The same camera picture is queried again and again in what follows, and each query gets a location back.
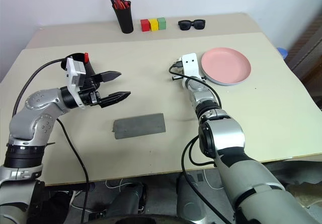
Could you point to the grey glasses case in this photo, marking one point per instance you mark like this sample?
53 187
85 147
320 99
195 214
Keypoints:
139 126

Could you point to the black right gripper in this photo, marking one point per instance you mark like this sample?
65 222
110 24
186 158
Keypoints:
179 65

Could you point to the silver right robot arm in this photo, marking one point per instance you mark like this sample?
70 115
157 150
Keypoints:
226 133

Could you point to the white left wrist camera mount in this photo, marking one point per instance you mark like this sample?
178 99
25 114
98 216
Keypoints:
75 70

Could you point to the black table frame bar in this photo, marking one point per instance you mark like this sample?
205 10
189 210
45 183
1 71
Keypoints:
73 186

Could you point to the black sunglasses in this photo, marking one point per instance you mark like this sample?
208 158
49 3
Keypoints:
185 25

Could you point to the dark grey rounded leg shape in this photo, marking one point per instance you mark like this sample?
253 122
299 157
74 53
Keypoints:
128 198
191 201

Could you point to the red wooden block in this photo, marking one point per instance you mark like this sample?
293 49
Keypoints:
145 25

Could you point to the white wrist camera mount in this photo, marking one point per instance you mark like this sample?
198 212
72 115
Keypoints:
191 68
75 70

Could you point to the red pen with black grip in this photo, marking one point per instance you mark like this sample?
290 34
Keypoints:
86 57

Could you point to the blue round container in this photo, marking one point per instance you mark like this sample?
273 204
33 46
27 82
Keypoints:
283 53

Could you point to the red and black pen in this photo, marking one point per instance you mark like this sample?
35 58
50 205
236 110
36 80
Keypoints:
127 4
115 3

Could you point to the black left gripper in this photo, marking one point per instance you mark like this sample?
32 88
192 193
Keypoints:
89 94

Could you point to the blue plate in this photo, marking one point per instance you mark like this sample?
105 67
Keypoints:
226 84

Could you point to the pink plate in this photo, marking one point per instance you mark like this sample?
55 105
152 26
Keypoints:
226 64

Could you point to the yellow wooden block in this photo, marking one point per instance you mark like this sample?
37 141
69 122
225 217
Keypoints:
153 25

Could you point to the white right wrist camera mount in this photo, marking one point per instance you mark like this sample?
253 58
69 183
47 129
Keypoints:
191 68

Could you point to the green wooden block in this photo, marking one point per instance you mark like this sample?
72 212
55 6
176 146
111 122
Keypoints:
162 24

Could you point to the black pen cup with pens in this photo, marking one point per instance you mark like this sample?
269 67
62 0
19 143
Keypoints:
124 20

